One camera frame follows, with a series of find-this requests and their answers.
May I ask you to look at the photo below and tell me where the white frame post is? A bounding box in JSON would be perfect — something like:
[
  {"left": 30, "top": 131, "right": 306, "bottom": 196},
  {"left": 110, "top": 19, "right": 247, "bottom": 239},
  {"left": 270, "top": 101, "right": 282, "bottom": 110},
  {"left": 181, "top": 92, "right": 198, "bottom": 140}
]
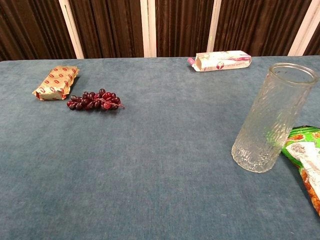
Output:
[
  {"left": 58, "top": 0, "right": 85, "bottom": 60},
  {"left": 287, "top": 0, "right": 320, "bottom": 57},
  {"left": 139, "top": 0, "right": 157, "bottom": 58},
  {"left": 206, "top": 0, "right": 222, "bottom": 54}
]

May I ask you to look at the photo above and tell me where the dark brown curtain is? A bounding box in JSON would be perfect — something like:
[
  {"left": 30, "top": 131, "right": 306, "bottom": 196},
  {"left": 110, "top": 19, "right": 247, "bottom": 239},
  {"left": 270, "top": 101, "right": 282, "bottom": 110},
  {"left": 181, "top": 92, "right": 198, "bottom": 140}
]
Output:
[{"left": 0, "top": 0, "right": 320, "bottom": 62}]

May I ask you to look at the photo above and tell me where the white pink toothpaste box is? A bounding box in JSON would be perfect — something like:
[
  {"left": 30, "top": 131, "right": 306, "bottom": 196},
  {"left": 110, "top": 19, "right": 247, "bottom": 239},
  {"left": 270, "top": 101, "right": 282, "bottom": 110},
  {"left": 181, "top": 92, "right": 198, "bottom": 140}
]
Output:
[{"left": 187, "top": 50, "right": 252, "bottom": 73}]

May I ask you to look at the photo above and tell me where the textured transparent glass vase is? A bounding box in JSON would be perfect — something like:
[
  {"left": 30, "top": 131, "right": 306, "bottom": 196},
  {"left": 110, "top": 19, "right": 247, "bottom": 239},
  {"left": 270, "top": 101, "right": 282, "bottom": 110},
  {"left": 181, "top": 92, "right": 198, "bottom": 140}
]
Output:
[{"left": 231, "top": 62, "right": 319, "bottom": 174}]

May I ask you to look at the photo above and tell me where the green snack bag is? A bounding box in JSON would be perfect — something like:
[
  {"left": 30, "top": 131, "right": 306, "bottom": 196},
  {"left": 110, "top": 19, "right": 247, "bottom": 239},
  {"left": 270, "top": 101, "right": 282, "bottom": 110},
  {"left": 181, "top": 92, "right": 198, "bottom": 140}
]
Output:
[{"left": 281, "top": 125, "right": 320, "bottom": 217}]

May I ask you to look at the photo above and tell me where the gold red-printed snack packet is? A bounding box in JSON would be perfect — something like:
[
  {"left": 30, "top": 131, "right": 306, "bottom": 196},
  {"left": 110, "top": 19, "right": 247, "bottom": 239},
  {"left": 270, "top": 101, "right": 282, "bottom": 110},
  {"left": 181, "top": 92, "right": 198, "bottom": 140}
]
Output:
[{"left": 32, "top": 65, "right": 81, "bottom": 101}]

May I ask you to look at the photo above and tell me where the dark red grape bunch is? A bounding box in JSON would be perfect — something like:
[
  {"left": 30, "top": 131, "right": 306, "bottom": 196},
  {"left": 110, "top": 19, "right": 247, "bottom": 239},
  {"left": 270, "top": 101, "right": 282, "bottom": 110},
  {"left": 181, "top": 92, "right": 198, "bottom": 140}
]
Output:
[{"left": 66, "top": 88, "right": 126, "bottom": 111}]

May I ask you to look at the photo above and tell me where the blue carpeted table surface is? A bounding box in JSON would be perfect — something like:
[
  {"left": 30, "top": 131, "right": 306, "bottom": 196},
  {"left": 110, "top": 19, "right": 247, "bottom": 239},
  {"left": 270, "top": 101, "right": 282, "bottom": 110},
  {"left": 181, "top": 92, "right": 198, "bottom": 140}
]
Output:
[{"left": 0, "top": 56, "right": 320, "bottom": 240}]

